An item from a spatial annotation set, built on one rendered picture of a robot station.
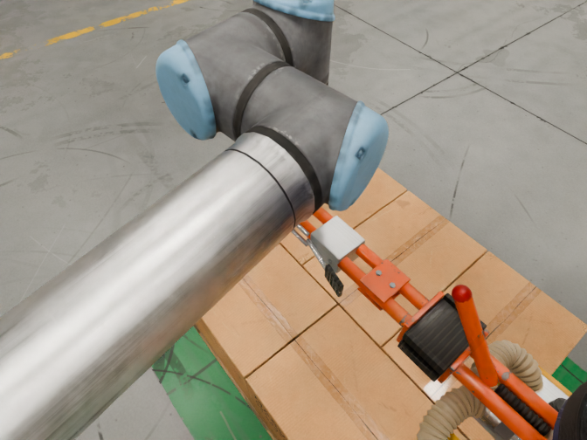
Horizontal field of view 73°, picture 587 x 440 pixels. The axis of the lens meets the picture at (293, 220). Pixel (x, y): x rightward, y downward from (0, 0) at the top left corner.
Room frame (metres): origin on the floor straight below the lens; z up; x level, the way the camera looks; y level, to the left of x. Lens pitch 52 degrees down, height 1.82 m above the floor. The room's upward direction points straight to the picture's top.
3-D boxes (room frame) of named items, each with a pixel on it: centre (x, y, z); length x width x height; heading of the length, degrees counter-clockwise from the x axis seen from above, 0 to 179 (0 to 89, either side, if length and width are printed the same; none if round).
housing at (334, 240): (0.38, -0.07, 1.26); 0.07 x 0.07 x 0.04; 40
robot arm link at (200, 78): (0.37, 0.07, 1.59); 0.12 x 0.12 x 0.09; 49
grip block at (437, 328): (0.22, -0.21, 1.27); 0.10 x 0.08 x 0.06; 130
